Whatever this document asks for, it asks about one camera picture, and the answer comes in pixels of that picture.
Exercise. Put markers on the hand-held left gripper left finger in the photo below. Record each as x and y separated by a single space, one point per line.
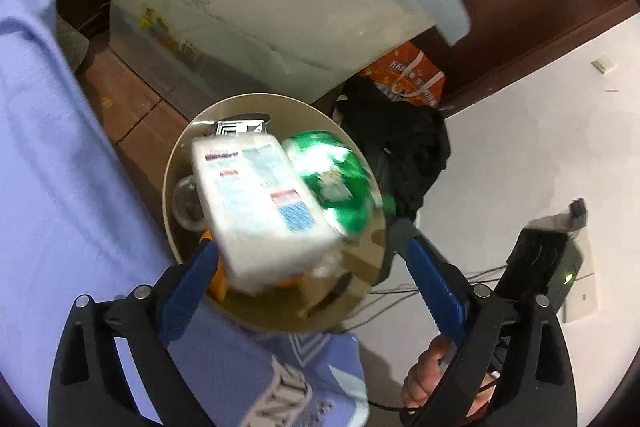
187 292

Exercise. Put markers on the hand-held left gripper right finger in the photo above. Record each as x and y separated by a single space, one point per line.
435 287

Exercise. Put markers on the beige round bin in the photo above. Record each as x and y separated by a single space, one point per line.
280 314

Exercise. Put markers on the white tissue pack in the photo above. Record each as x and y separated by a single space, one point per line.
255 207

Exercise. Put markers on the crushed green drink can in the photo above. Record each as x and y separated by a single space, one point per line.
345 187

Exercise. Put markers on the blue white drink carton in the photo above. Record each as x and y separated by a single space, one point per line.
240 129

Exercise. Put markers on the person's right hand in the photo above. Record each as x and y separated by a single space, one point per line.
425 377

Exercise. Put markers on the black cloth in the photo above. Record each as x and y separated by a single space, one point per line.
400 142

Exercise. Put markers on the small white floor object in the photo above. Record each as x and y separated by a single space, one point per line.
604 65

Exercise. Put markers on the orange printed bag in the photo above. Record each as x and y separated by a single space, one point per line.
410 77

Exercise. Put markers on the brown wooden cabinet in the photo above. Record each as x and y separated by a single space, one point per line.
525 7

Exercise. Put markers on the clear plastic storage box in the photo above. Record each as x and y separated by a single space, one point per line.
250 7

